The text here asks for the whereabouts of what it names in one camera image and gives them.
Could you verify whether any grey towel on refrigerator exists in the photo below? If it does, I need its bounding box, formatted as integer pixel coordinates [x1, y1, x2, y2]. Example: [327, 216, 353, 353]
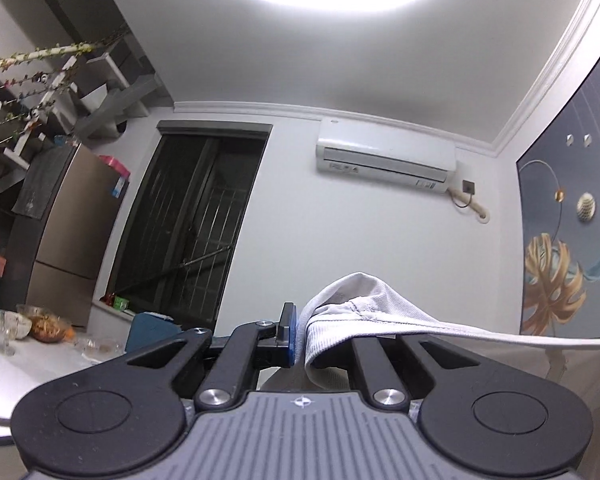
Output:
[12, 145, 76, 220]

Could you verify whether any wine glass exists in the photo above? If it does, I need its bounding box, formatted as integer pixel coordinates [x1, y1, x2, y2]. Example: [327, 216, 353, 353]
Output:
[0, 310, 16, 356]

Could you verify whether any dark framed window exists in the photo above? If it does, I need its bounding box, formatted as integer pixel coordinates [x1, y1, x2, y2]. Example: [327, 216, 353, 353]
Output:
[106, 120, 272, 328]

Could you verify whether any white garment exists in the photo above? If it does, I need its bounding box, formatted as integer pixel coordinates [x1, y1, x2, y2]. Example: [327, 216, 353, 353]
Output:
[294, 272, 600, 403]

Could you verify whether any white wall shelf unit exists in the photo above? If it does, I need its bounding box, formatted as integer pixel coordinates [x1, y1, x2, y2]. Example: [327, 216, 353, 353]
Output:
[0, 28, 168, 194]

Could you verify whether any blue chair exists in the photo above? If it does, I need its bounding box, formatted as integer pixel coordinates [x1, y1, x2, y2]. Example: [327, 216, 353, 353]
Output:
[124, 312, 182, 353]

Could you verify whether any glass bowl with snacks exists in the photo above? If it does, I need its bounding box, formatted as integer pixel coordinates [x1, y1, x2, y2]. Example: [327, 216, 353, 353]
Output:
[17, 304, 74, 344]

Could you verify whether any framed leaf wall painting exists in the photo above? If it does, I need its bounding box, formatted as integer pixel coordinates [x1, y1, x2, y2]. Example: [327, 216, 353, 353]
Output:
[517, 60, 600, 338]

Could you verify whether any bronze refrigerator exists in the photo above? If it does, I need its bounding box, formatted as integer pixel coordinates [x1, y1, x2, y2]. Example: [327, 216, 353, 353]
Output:
[0, 144, 128, 328]

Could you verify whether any white wall air conditioner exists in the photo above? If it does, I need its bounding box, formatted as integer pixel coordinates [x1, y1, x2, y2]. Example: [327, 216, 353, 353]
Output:
[315, 118, 457, 193]

